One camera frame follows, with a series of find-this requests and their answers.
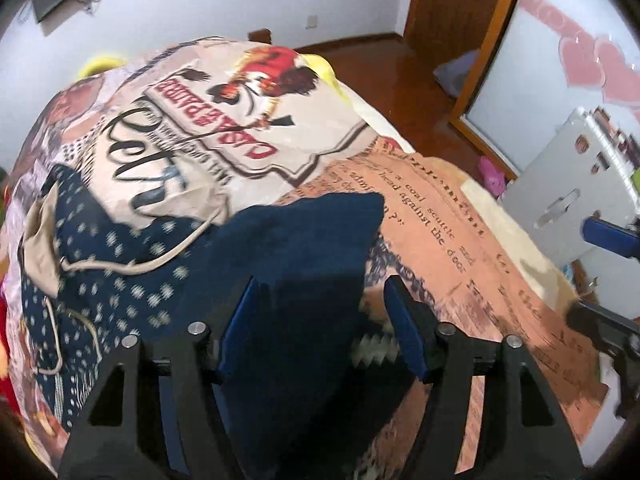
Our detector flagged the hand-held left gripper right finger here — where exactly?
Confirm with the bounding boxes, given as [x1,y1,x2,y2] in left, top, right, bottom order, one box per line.
[384,276,586,480]

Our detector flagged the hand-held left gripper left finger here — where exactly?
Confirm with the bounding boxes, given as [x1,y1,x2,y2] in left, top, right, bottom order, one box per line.
[57,277,261,480]

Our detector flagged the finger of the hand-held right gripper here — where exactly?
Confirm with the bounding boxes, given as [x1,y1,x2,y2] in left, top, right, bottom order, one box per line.
[564,299,640,421]
[581,215,640,262]

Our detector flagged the navy patterned drawstring pants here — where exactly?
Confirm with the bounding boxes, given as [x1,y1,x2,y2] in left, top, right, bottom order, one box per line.
[20,165,418,480]

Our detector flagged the pink toy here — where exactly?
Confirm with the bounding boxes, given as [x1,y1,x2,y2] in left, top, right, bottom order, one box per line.
[476,155,509,194]

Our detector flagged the wooden framed mirror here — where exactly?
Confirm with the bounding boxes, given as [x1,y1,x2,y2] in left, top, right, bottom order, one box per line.
[465,0,640,173]

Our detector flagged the grey floor cushion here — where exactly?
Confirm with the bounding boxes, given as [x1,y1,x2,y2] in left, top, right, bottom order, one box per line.
[432,49,483,99]

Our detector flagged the wooden door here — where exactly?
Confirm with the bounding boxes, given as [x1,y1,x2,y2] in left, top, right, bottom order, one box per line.
[402,0,531,181]

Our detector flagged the newspaper print blanket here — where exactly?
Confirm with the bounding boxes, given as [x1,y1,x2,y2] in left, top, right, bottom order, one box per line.
[0,35,608,480]

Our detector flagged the bright yellow pillow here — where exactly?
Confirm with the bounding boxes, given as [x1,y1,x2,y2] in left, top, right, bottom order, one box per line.
[75,52,132,82]

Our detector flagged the pink heart wall decals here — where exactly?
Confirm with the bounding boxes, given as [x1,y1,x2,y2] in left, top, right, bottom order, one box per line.
[517,0,640,121]

